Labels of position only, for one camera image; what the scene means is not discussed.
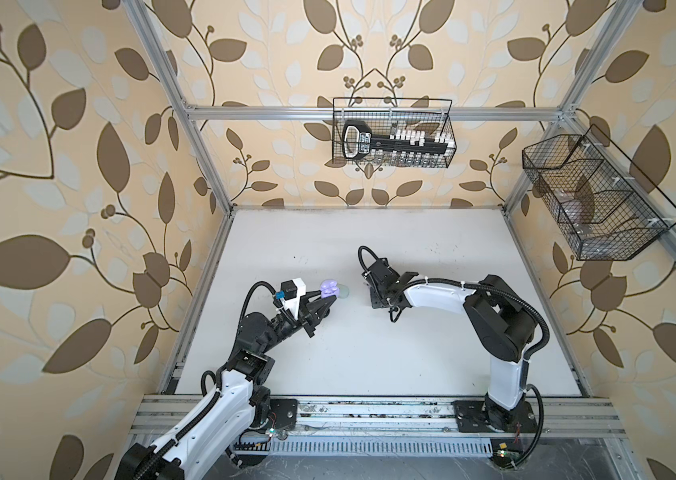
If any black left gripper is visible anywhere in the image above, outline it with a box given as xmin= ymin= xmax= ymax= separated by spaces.
xmin=258 ymin=289 xmax=333 ymax=359

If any purple round earbud case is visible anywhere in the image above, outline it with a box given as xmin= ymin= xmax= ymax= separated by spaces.
xmin=320 ymin=279 xmax=340 ymax=298

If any mint green charging case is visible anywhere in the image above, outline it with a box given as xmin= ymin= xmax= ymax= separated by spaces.
xmin=337 ymin=284 xmax=350 ymax=299

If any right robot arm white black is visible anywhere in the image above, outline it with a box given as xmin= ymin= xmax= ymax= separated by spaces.
xmin=357 ymin=246 xmax=551 ymax=432

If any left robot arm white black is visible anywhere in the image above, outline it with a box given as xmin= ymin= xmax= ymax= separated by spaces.
xmin=115 ymin=278 xmax=340 ymax=479

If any black socket holder tool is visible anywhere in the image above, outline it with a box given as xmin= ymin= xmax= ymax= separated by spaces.
xmin=338 ymin=120 xmax=456 ymax=160

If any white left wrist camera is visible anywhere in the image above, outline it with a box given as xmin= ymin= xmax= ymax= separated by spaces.
xmin=274 ymin=278 xmax=306 ymax=321

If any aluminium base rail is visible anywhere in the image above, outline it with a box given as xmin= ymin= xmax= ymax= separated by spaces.
xmin=130 ymin=394 xmax=627 ymax=458

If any black wire basket back wall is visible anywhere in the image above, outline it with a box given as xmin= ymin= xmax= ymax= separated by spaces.
xmin=331 ymin=96 xmax=457 ymax=169

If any black wire basket wall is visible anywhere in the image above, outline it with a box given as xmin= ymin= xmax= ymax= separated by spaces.
xmin=331 ymin=96 xmax=457 ymax=169
xmin=522 ymin=124 xmax=676 ymax=261

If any black wire basket right wall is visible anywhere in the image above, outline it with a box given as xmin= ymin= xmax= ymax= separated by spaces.
xmin=522 ymin=124 xmax=676 ymax=261

